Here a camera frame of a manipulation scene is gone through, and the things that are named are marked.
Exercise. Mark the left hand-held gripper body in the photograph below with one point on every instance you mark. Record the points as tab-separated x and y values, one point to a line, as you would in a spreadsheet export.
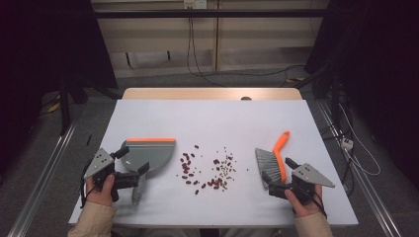
99	164

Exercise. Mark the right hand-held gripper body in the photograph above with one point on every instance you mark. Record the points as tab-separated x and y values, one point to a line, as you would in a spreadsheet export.
309	176

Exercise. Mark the grey dustpan with orange edge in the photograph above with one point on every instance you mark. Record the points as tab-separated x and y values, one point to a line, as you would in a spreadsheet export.
151	154

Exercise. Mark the small green beans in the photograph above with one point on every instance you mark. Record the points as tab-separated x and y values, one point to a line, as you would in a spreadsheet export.
226	173

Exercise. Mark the red beans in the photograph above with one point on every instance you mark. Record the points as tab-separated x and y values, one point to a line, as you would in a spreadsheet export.
185	168

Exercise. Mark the person's left hand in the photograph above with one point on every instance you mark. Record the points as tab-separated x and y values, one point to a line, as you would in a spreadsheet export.
99	196

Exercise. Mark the person's right hand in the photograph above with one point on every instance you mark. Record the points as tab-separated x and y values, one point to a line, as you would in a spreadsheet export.
306	210

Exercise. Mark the white power strip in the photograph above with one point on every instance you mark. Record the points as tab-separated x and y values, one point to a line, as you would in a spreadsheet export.
346	143

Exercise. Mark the black metal stand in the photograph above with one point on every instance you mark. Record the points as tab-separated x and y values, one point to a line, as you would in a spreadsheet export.
65	105

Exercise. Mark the white board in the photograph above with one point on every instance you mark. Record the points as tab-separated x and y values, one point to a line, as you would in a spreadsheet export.
210	121

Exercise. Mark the wooden table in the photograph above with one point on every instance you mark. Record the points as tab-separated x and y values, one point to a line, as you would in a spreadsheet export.
197	94

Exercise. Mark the black horizontal bar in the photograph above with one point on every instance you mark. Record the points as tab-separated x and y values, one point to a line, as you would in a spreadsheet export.
210	13

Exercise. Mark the metal floor rail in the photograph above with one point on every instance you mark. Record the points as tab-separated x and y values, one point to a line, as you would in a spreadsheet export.
362	174
42	174

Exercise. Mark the wooden vertical wall strip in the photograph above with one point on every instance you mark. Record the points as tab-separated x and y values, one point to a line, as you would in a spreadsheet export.
216	36

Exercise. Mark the white wall outlet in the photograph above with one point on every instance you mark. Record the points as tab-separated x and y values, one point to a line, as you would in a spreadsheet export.
195	4

